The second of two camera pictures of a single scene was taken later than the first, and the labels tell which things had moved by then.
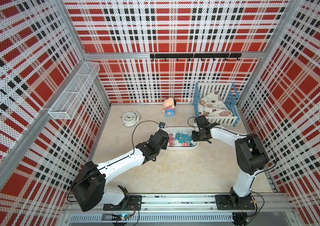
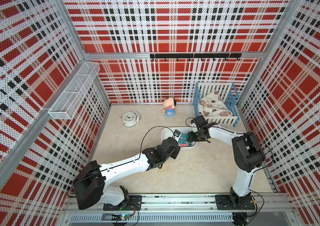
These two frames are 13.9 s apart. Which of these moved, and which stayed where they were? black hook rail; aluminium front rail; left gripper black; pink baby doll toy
Moved: left gripper black
Stayed: black hook rail; aluminium front rail; pink baby doll toy
